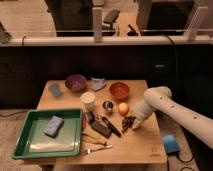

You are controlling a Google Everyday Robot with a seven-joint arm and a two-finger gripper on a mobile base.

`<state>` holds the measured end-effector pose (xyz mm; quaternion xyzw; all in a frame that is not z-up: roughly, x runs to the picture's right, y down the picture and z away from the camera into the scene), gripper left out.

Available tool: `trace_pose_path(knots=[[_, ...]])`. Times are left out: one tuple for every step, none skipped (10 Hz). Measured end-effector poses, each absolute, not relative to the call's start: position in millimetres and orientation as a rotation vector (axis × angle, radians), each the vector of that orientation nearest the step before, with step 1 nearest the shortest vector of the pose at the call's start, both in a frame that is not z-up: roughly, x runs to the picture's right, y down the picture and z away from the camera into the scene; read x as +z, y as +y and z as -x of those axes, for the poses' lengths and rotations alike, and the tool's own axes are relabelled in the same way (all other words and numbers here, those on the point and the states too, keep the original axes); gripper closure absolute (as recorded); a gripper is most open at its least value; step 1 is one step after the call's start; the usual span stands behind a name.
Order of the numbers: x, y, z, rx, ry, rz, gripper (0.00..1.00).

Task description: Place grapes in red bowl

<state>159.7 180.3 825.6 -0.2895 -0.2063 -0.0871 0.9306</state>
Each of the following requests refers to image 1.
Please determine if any dark brown block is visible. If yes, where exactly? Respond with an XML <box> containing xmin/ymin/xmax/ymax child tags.
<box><xmin>91</xmin><ymin>121</ymin><xmax>111</xmax><ymax>138</ymax></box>

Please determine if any purple bowl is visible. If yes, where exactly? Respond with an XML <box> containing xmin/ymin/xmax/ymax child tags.
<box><xmin>65</xmin><ymin>74</ymin><xmax>87</xmax><ymax>92</ymax></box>

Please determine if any green plastic tray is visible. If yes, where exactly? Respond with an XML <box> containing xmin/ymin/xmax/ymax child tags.
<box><xmin>12</xmin><ymin>108</ymin><xmax>83</xmax><ymax>160</ymax></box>

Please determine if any blue sponge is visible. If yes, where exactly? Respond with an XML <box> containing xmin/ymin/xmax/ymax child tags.
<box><xmin>43</xmin><ymin>116</ymin><xmax>63</xmax><ymax>137</ymax></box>

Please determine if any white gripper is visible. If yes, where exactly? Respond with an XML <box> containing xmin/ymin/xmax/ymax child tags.
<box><xmin>127</xmin><ymin>100</ymin><xmax>154</xmax><ymax>130</ymax></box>

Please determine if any dark red grape bunch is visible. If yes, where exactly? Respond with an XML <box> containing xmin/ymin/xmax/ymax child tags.
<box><xmin>122</xmin><ymin>116</ymin><xmax>135</xmax><ymax>132</ymax></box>

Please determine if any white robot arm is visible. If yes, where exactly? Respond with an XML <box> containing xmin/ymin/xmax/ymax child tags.
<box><xmin>130</xmin><ymin>86</ymin><xmax>213</xmax><ymax>149</ymax></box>

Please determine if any red bowl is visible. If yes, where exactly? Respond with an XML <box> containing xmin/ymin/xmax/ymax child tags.
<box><xmin>109</xmin><ymin>82</ymin><xmax>129</xmax><ymax>100</ymax></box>

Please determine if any yellow banana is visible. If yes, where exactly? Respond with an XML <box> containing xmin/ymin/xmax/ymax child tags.
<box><xmin>82</xmin><ymin>131</ymin><xmax>107</xmax><ymax>146</ymax></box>

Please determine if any white cup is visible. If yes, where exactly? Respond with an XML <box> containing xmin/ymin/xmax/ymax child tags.
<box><xmin>80</xmin><ymin>92</ymin><xmax>96</xmax><ymax>110</ymax></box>

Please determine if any wooden table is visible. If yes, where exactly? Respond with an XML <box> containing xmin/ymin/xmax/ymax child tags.
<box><xmin>20</xmin><ymin>79</ymin><xmax>168</xmax><ymax>166</ymax></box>

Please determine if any blue floor device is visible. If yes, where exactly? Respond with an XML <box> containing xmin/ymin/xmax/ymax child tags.
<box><xmin>162</xmin><ymin>135</ymin><xmax>180</xmax><ymax>154</ymax></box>

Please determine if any blue plastic cup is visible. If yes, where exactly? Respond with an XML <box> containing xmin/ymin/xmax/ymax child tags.
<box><xmin>48</xmin><ymin>83</ymin><xmax>61</xmax><ymax>97</ymax></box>

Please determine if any metal fork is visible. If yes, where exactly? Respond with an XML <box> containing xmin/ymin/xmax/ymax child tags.
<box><xmin>84</xmin><ymin>145</ymin><xmax>113</xmax><ymax>155</ymax></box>

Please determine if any orange fruit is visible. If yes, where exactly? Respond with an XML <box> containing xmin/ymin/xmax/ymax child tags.
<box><xmin>118</xmin><ymin>103</ymin><xmax>129</xmax><ymax>115</ymax></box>

